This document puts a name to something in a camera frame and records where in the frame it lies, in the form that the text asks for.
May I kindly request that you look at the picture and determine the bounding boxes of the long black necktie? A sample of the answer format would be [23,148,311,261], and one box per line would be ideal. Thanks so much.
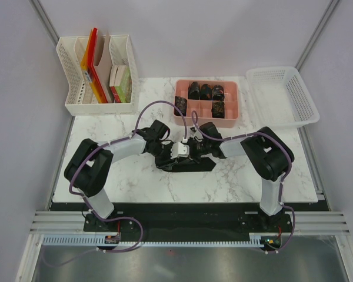
[165,157,216,173]

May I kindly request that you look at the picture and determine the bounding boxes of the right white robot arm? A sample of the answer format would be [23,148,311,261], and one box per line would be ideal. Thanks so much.
[195,122,295,231]

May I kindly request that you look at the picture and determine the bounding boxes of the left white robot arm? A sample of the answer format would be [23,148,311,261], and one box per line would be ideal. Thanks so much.
[64,120,170,231]

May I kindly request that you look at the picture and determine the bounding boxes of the rolled tie front right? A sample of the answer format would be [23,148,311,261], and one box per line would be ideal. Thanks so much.
[211,100,225,119]

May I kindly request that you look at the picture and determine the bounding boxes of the rolled tie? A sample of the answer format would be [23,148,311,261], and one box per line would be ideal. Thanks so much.
[211,100,225,119]
[212,85,225,101]
[188,82,200,100]
[200,83,212,100]

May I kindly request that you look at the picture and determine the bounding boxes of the rolled tie floral left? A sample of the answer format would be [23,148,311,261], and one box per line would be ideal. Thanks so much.
[174,96,187,116]

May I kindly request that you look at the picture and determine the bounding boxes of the pink compartment tray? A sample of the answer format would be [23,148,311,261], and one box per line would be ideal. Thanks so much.
[173,79,241,128]

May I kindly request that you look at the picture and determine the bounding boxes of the rolled tie back left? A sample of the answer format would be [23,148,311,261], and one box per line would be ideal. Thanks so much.
[188,82,200,100]

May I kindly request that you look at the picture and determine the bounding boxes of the rolled tie back middle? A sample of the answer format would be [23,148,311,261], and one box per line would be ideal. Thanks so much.
[200,83,212,100]

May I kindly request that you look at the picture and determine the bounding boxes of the rolled tie back right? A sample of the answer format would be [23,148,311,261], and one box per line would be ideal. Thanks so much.
[212,85,225,101]

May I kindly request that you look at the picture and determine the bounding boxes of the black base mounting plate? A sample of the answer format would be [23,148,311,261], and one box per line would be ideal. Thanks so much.
[84,203,292,241]

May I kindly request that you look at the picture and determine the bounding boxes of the green book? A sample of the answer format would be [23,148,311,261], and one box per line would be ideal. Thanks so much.
[114,65,132,103]

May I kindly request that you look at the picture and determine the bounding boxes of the cream paperback book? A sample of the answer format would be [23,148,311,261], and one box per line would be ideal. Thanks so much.
[109,65,126,87]

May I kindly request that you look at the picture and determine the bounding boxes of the white plastic basket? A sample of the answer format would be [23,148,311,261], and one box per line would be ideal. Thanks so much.
[245,66,320,129]

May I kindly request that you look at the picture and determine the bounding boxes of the cream desktop file organizer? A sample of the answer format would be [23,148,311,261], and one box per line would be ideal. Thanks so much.
[56,32,139,116]

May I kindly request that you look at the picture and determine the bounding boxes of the beige cardboard folder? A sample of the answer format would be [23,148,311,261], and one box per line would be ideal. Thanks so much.
[94,32,115,103]

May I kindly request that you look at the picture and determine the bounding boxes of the red orange folder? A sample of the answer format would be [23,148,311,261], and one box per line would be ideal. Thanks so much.
[80,28,108,103]

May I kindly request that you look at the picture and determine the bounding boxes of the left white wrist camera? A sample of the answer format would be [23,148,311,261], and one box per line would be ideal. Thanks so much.
[170,138,189,159]

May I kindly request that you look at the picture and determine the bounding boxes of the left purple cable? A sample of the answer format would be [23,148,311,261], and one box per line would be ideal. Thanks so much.
[42,100,189,268]

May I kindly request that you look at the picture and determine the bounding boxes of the purple cable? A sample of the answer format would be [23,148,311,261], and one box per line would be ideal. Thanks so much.
[42,100,189,268]
[191,110,297,255]

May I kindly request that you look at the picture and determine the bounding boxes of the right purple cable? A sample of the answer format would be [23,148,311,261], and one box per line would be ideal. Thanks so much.
[191,110,297,255]

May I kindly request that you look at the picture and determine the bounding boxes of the white slotted cable duct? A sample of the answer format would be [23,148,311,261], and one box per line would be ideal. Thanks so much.
[42,233,278,247]

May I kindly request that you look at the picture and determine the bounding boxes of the aluminium frame rail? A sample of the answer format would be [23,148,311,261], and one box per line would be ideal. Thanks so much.
[30,211,350,236]

